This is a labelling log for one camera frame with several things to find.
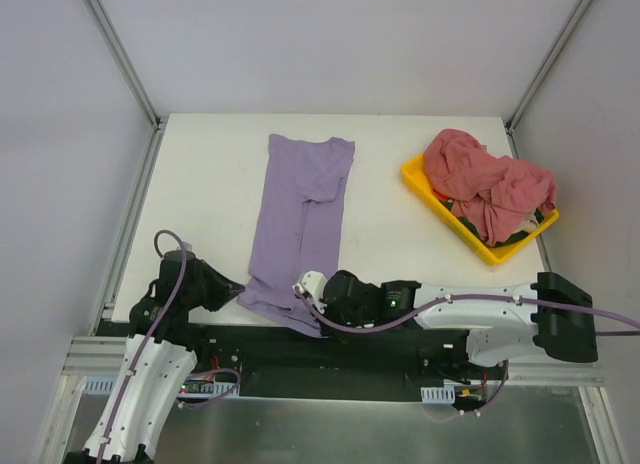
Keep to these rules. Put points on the white cloth in tray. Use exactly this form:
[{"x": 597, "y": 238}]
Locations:
[{"x": 528, "y": 225}]

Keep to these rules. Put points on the pink t shirt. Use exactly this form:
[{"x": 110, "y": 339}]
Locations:
[{"x": 459, "y": 167}]

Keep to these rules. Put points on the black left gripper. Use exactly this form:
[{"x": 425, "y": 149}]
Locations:
[{"x": 213, "y": 288}]

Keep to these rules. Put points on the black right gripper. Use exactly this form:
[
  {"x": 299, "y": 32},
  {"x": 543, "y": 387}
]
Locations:
[{"x": 327, "y": 294}]

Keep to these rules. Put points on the right aluminium frame post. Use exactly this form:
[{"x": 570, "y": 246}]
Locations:
[{"x": 561, "y": 41}]

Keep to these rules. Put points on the purple t shirt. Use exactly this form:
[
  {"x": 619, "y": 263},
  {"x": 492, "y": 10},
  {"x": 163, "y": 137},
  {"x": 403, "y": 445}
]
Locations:
[{"x": 299, "y": 226}]

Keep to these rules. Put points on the left aluminium frame post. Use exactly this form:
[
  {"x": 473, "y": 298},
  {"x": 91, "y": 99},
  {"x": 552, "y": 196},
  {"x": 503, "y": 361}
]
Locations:
[{"x": 109, "y": 34}]

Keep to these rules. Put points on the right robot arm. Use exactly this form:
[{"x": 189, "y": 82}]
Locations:
[{"x": 549, "y": 316}]

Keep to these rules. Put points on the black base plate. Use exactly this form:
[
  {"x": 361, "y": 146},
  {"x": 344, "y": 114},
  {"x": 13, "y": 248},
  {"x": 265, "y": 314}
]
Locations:
[{"x": 277, "y": 362}]

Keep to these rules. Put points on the yellow plastic tray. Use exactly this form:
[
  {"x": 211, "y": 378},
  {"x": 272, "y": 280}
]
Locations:
[{"x": 417, "y": 183}]

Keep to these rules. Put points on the green t shirt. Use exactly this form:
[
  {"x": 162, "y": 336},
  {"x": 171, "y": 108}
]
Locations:
[{"x": 492, "y": 225}]

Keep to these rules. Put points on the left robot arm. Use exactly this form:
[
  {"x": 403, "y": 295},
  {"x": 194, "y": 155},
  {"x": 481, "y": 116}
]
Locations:
[{"x": 163, "y": 351}]

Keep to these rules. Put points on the white slotted cable duct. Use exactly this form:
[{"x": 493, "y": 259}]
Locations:
[{"x": 190, "y": 390}]

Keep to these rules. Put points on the aluminium frame post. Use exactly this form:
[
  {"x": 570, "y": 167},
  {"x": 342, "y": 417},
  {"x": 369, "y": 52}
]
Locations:
[
  {"x": 109, "y": 34},
  {"x": 561, "y": 41}
]

